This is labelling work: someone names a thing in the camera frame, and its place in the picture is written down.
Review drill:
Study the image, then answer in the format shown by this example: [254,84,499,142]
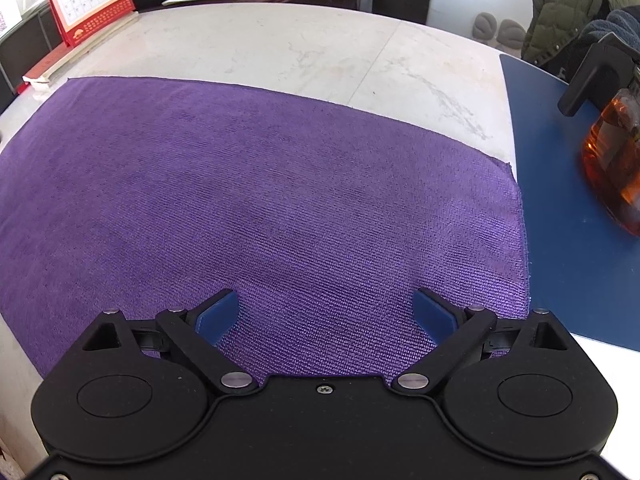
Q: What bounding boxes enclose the white code sign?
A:
[0,7,23,41]

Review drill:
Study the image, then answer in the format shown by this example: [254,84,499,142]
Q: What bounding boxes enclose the glass teapot with black handle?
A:
[557,31,640,237]

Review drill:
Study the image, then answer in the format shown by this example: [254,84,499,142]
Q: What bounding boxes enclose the green puffer jacket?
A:
[521,0,640,78]

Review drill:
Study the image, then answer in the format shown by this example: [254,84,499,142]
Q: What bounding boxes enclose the red hardcover book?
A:
[22,12,141,92]

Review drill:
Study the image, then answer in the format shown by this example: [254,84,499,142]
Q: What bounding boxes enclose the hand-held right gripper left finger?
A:
[82,289,261,395]

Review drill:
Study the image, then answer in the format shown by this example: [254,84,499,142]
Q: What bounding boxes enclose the blue table mat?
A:
[500,54,640,348]

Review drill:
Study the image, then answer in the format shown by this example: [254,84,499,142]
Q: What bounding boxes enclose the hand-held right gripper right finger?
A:
[391,287,573,395]

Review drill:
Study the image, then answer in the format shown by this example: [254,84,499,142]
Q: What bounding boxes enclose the purple towel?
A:
[0,76,532,378]

